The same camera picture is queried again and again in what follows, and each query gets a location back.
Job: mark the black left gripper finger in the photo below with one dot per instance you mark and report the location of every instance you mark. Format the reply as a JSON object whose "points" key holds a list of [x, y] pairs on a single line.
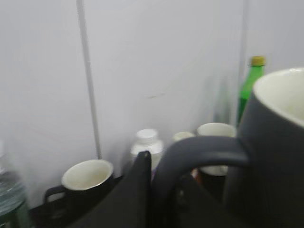
{"points": [[127, 205]]}

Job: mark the grey ceramic mug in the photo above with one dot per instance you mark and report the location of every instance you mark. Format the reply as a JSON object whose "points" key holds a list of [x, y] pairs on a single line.
{"points": [[265, 180]]}

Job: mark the yellow paper cup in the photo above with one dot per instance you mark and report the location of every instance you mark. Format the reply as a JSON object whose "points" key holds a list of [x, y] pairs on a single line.
{"points": [[182, 135]]}

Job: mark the green Sprite bottle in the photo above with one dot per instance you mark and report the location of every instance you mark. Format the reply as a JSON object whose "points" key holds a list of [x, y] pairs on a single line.
{"points": [[256, 70]]}

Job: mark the black ceramic mug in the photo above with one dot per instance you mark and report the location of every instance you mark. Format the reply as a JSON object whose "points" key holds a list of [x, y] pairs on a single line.
{"points": [[82, 187]]}

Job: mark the white ceramic mug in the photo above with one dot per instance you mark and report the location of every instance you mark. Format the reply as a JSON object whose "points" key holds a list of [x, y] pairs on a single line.
{"points": [[216, 129]]}

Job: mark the clear water bottle green label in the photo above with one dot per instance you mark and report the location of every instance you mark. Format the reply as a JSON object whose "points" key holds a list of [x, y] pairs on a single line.
{"points": [[14, 211]]}

